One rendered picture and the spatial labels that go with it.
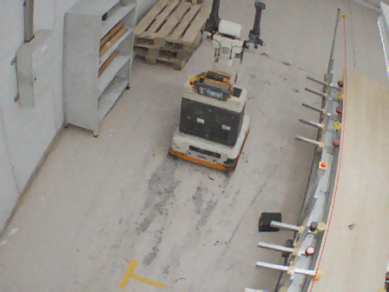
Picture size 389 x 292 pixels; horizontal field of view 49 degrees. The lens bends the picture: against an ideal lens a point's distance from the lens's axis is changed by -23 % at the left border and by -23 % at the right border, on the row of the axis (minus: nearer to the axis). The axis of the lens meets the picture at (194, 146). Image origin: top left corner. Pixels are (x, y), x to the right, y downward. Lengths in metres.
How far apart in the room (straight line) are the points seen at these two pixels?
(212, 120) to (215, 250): 1.19
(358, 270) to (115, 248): 2.26
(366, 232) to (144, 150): 2.66
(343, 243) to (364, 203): 0.50
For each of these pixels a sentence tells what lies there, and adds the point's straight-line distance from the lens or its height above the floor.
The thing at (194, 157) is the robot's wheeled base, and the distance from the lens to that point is 5.06.
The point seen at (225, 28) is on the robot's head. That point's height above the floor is 1.33.
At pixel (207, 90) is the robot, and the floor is 0.89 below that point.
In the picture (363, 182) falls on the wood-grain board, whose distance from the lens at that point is 4.16.
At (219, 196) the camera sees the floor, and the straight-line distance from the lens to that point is 4.92.
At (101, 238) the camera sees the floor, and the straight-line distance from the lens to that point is 4.52.
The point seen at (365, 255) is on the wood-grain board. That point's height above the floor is 0.90.
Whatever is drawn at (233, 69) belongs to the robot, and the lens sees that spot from 4.91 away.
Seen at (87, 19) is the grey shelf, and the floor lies 1.48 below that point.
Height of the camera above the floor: 3.66
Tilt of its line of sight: 43 degrees down
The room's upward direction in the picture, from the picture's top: 7 degrees clockwise
